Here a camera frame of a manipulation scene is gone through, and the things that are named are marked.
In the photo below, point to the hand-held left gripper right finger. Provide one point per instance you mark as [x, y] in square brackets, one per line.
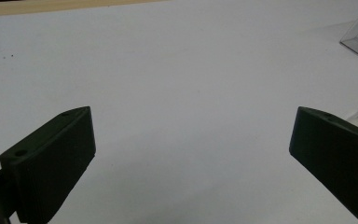
[338, 155]

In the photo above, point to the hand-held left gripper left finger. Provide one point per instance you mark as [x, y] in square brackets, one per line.
[49, 161]

